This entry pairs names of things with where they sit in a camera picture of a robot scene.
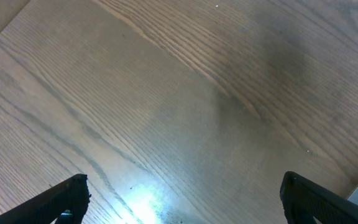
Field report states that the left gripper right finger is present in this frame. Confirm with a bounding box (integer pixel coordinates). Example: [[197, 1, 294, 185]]
[[280, 171, 358, 224]]

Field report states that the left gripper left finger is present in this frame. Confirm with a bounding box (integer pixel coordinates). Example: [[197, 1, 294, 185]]
[[0, 174, 91, 224]]

